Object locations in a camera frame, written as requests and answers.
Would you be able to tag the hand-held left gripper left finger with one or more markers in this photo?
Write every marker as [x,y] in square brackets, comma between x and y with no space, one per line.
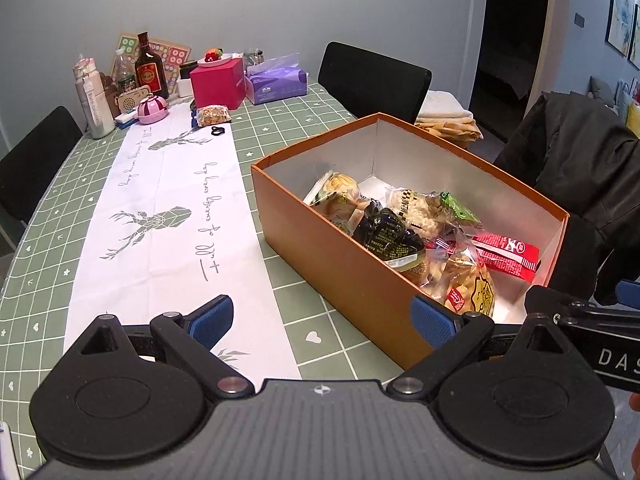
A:
[210,320]

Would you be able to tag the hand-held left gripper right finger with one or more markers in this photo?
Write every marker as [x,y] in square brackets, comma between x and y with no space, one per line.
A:
[432,320]

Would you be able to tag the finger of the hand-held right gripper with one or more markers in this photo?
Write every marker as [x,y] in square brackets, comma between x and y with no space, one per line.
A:
[629,292]
[555,305]

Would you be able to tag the yellow waffle packet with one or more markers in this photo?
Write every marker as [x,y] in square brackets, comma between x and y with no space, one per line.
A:
[470,290]

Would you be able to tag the red sachet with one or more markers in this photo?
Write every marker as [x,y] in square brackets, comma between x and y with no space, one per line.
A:
[505,266]
[505,246]

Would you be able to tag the black snack packet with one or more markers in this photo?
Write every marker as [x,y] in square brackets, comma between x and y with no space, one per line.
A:
[390,235]

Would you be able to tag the checkered puffed rice packet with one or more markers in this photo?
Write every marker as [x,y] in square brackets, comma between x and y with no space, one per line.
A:
[415,207]

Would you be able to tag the green snack packet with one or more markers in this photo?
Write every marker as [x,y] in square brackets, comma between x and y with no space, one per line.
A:
[460,207]

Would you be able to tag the orange cardboard box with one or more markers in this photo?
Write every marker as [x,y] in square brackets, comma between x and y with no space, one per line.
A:
[325,260]

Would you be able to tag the brown snack packet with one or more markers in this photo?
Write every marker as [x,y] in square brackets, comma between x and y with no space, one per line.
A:
[335,200]

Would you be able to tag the person's right hand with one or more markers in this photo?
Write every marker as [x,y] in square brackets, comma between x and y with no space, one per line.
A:
[636,452]

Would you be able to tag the white deer print table runner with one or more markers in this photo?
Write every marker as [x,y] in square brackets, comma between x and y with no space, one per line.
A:
[175,260]

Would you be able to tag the black jacket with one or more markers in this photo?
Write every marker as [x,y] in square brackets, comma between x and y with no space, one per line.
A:
[565,160]

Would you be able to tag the yellow cushion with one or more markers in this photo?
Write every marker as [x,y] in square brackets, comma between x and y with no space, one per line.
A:
[634,120]

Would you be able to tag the light sofa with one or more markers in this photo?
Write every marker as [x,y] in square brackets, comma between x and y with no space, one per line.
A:
[617,105]

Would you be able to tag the grey cushion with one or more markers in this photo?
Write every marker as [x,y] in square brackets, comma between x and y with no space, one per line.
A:
[601,91]

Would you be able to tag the peanut packet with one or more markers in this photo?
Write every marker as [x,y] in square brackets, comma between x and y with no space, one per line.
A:
[212,116]

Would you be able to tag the green checked tablecloth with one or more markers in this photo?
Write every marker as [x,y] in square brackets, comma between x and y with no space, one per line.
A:
[275,125]

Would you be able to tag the folded cream towels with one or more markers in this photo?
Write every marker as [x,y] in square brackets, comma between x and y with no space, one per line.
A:
[442,105]

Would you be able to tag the blue white small box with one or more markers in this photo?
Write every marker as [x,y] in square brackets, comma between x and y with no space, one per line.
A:
[125,121]

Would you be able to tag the pink cap shaped trinket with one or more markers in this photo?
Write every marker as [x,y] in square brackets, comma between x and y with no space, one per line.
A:
[152,110]

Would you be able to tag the black chair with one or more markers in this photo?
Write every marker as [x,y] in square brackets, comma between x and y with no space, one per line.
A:
[370,80]
[35,170]

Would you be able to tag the wooden speaker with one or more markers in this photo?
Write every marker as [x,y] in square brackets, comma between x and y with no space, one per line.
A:
[131,100]

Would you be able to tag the magenta box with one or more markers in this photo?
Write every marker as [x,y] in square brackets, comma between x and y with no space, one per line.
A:
[217,85]

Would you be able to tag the white bottle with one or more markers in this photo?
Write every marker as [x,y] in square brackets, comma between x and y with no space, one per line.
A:
[95,105]

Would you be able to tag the purple tissue box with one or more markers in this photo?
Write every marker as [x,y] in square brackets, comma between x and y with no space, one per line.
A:
[275,85]

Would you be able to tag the brown trinket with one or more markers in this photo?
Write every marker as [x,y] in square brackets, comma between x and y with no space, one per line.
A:
[109,92]

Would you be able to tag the brown liquor bottle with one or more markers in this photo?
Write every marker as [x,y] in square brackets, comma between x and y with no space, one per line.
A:
[150,77]

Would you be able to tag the small framed picture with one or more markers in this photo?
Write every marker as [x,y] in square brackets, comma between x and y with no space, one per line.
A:
[635,35]

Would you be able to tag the clear plastic bottle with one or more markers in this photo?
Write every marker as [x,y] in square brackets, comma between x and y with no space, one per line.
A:
[124,75]

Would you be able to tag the dotted card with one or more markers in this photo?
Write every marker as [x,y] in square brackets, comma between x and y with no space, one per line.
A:
[175,57]

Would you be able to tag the fruit ornament on white dish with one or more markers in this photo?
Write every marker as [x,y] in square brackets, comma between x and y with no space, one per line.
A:
[214,55]

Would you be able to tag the small glass jar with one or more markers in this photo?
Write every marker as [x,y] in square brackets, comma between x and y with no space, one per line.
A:
[254,57]

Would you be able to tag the large framed picture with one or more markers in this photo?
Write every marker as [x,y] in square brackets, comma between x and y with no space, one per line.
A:
[620,12]

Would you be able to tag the wall light switch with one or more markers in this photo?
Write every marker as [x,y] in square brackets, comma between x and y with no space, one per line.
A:
[579,20]

